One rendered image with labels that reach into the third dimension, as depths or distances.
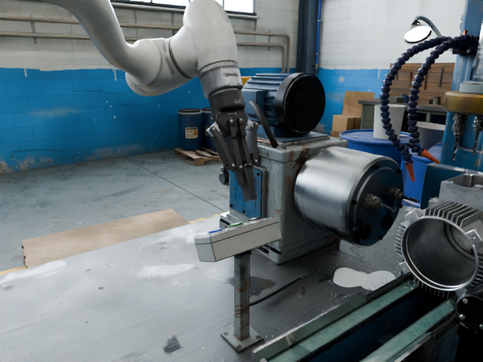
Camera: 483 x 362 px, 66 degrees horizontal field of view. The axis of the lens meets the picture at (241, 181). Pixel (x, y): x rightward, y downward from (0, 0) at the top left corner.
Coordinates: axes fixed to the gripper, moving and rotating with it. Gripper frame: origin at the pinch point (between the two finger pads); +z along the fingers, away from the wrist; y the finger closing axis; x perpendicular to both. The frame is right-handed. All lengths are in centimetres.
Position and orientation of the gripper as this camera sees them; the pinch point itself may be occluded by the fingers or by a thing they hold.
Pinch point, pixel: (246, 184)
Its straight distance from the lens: 81.4
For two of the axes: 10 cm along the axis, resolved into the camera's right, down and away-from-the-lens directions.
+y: 8.1, -1.8, 5.6
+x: -5.4, 1.7, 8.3
